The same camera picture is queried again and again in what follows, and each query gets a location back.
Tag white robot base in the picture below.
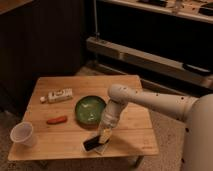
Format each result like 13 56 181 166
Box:
181 94 213 171

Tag white plastic bottle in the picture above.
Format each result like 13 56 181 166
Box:
40 88 73 103

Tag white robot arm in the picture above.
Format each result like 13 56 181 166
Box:
98 84 197 135

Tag green plate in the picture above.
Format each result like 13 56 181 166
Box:
75 95 106 125

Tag orange carrot toy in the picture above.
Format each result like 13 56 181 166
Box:
46 116 67 125

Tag clear plastic cup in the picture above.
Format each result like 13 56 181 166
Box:
10 122 37 147

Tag wooden table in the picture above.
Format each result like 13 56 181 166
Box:
8 75 159 161

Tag black eraser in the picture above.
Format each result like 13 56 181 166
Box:
83 136 99 151

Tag grey metal shelf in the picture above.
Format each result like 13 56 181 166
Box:
86 0 213 91

